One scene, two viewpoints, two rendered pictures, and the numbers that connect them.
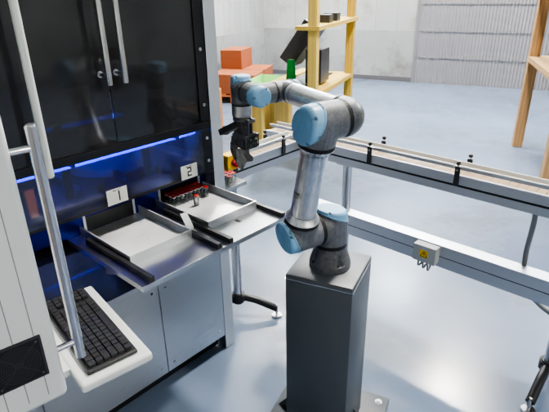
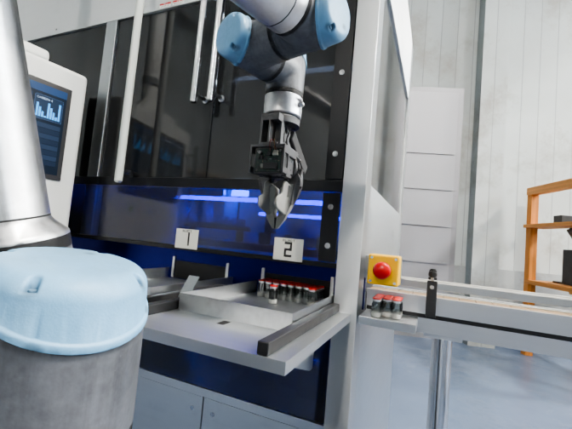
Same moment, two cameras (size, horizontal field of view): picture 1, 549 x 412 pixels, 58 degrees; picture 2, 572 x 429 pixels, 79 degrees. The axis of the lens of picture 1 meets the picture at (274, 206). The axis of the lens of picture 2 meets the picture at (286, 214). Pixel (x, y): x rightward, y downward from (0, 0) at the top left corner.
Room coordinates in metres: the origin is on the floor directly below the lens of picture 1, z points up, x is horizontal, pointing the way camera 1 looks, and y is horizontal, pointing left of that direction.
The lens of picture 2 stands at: (1.64, -0.52, 1.05)
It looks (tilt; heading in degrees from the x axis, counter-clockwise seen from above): 4 degrees up; 71
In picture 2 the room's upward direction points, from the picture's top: 5 degrees clockwise
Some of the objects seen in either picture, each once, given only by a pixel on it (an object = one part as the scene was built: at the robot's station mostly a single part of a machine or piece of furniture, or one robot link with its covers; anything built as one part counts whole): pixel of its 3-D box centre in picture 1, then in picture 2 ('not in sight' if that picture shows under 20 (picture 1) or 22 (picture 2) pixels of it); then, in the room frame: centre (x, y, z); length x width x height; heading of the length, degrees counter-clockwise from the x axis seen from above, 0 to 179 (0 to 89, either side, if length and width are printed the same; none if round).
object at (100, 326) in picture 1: (85, 324); not in sight; (1.20, 0.57, 0.82); 0.40 x 0.14 x 0.02; 39
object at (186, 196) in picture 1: (188, 195); (287, 292); (1.97, 0.37, 0.91); 0.18 x 0.02 x 0.05; 137
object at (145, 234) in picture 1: (135, 232); (161, 281); (1.64, 0.52, 0.90); 0.34 x 0.26 x 0.04; 47
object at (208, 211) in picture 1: (205, 203); (269, 300); (1.89, 0.29, 0.90); 0.34 x 0.26 x 0.04; 47
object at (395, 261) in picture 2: (229, 160); (385, 269); (2.16, 0.21, 1.00); 0.08 x 0.07 x 0.07; 47
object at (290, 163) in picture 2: (243, 132); (277, 149); (1.83, 0.11, 1.22); 0.09 x 0.08 x 0.12; 47
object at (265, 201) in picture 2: (241, 159); (265, 203); (1.82, 0.12, 1.11); 0.06 x 0.03 x 0.09; 47
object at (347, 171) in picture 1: (345, 224); not in sight; (2.55, -0.40, 0.46); 0.09 x 0.09 x 0.77; 47
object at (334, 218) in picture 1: (329, 223); (61, 335); (1.57, -0.19, 0.96); 0.13 x 0.12 x 0.14; 121
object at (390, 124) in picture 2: not in sight; (392, 128); (2.42, 0.59, 1.51); 0.85 x 0.01 x 0.59; 47
